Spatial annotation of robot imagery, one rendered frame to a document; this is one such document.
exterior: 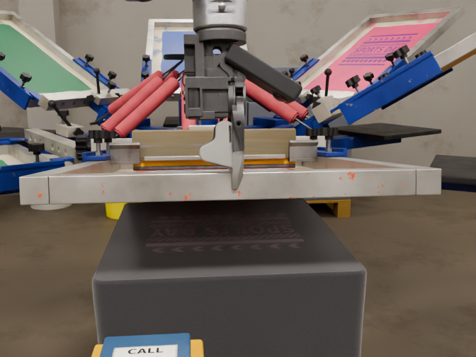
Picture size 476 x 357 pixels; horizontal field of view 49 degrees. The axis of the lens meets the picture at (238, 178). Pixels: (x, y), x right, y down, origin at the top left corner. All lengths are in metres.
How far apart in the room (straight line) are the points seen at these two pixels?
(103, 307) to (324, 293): 0.35
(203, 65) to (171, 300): 0.37
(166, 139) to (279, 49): 4.22
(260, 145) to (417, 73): 0.53
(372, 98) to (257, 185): 0.94
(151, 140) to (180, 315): 0.56
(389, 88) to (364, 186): 0.87
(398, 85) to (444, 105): 4.48
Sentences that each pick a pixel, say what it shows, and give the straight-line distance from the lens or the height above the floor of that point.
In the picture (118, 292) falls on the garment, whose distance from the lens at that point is 0.87.
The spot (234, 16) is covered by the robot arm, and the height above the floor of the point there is 1.34.
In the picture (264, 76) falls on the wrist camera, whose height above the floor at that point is 1.27.
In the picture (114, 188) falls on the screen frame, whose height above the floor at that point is 1.12.
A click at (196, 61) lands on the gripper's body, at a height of 1.29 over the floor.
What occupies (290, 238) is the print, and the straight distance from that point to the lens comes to 1.04.
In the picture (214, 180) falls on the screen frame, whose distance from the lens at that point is 0.72.
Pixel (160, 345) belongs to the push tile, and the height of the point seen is 0.97.
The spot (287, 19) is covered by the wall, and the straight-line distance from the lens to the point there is 5.50.
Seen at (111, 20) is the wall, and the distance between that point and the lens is 5.42.
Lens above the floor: 1.28
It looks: 12 degrees down
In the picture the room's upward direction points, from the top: straight up
